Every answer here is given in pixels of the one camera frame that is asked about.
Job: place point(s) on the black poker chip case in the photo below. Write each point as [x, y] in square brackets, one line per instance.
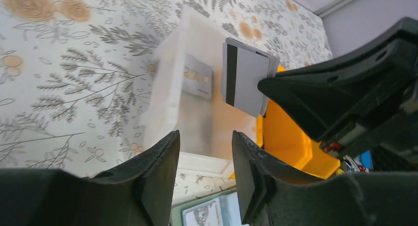
[376, 160]

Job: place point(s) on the yellow plastic divided bin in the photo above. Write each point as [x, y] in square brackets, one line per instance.
[281, 137]

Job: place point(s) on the green card holder wallet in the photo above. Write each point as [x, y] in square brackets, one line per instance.
[220, 209]

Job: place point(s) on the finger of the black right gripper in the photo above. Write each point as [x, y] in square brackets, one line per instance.
[358, 101]

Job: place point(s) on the white plastic bin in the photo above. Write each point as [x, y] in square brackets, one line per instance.
[205, 126]

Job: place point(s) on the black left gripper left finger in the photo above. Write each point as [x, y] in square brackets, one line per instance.
[137, 192]

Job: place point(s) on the silver card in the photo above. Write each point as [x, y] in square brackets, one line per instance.
[243, 67]
[197, 78]

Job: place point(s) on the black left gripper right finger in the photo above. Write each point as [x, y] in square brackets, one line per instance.
[273, 193]

